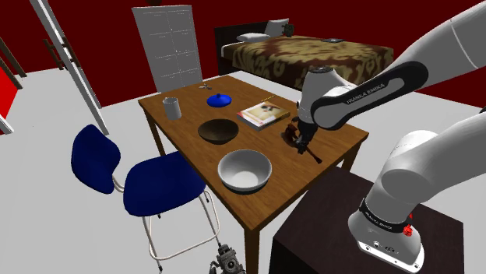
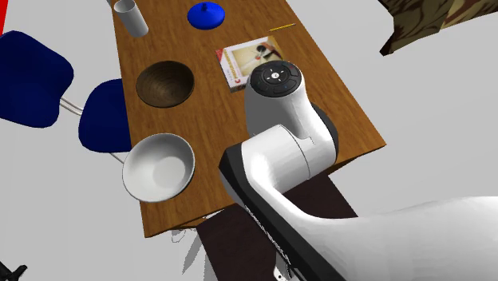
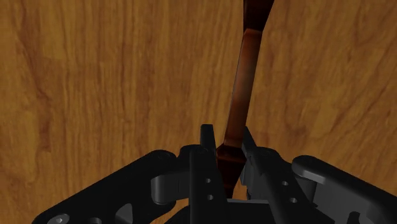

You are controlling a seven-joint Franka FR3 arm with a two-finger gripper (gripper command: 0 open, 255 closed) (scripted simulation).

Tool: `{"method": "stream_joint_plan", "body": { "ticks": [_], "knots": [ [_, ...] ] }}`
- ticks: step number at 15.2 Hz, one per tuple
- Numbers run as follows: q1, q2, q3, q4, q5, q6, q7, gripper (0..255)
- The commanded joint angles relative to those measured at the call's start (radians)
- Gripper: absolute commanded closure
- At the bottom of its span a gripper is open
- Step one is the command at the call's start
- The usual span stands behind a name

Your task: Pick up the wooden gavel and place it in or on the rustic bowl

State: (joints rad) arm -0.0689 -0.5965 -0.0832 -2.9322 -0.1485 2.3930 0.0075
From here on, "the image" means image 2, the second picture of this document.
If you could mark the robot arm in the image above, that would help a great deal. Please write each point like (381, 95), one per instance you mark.
(288, 155)

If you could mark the wooden table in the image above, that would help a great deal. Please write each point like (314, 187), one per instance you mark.
(218, 128)

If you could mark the book with pale cover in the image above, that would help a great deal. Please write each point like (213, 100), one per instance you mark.
(243, 58)

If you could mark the white bowl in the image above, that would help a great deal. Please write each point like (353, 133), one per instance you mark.
(155, 168)

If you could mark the dark wooden bowl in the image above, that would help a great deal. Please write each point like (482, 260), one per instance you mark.
(165, 84)

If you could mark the dark robot stand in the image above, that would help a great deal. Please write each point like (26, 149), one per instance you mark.
(241, 249)

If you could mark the yellow pencil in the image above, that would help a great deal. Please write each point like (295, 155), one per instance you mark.
(282, 27)

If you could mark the blue round lid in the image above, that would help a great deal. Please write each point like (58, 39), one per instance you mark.
(205, 15)

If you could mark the white cup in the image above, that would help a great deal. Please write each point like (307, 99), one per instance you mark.
(131, 17)

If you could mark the brown patterned furniture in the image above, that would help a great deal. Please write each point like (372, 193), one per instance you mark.
(432, 19)

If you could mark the blue chair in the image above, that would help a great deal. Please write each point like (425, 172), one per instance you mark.
(35, 77)

